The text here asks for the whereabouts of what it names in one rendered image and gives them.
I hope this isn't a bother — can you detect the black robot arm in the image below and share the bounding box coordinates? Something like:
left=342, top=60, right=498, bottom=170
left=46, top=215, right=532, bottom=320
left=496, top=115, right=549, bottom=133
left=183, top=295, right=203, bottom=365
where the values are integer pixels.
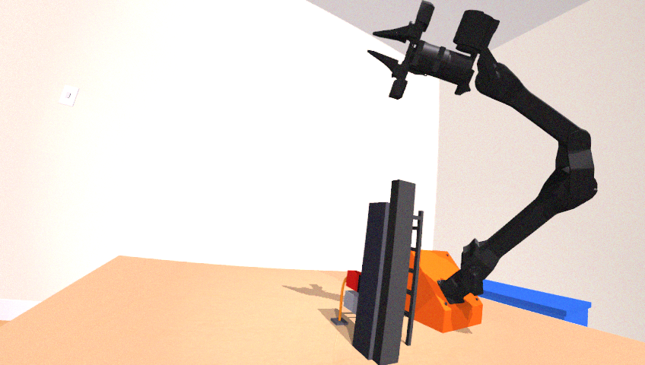
left=437, top=9, right=598, bottom=304

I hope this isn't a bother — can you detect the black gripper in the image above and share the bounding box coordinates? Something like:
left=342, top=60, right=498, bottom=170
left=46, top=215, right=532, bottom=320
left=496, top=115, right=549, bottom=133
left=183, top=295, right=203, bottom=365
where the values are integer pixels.
left=367, top=0, right=450, bottom=100

